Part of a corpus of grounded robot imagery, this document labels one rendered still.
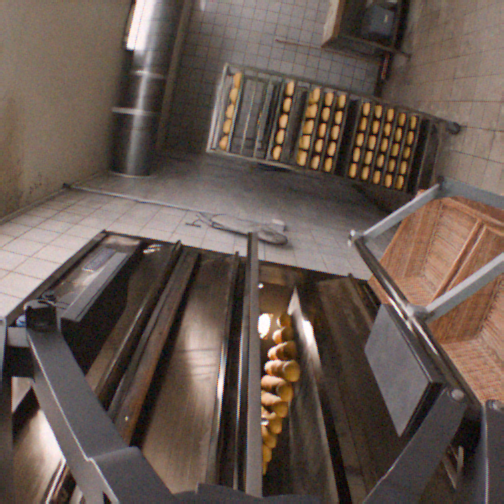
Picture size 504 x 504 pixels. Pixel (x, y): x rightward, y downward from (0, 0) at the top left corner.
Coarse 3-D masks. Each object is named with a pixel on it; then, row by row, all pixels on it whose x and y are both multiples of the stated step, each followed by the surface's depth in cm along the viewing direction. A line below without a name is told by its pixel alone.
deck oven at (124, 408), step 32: (192, 256) 179; (288, 288) 189; (160, 320) 123; (320, 320) 144; (160, 352) 107; (128, 384) 91; (128, 416) 81; (352, 416) 96; (224, 448) 79; (448, 448) 88; (224, 480) 70
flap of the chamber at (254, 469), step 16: (256, 240) 168; (256, 256) 149; (256, 272) 135; (256, 288) 123; (256, 304) 113; (256, 320) 104; (256, 336) 97; (256, 352) 90; (256, 368) 84; (256, 384) 79; (256, 400) 74; (256, 416) 70; (256, 432) 66; (256, 448) 62; (256, 464) 58; (256, 480) 55
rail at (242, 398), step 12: (240, 348) 92; (240, 360) 87; (240, 372) 83; (240, 384) 79; (240, 396) 75; (240, 408) 72; (240, 420) 68; (240, 432) 65; (240, 444) 63; (240, 456) 60; (240, 468) 57; (240, 480) 55
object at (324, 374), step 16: (304, 288) 169; (304, 304) 157; (304, 320) 151; (320, 336) 133; (320, 352) 124; (320, 368) 116; (320, 384) 112; (336, 384) 109; (320, 400) 108; (336, 400) 102; (336, 416) 95; (336, 432) 89; (336, 448) 86; (352, 448) 85; (336, 464) 83; (352, 464) 80; (336, 480) 80; (352, 480) 75; (352, 496) 71
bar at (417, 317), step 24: (432, 192) 110; (456, 192) 109; (480, 192) 109; (360, 240) 110; (384, 288) 83; (456, 288) 69; (480, 288) 68; (408, 312) 70; (432, 312) 69; (432, 336) 61; (456, 384) 49
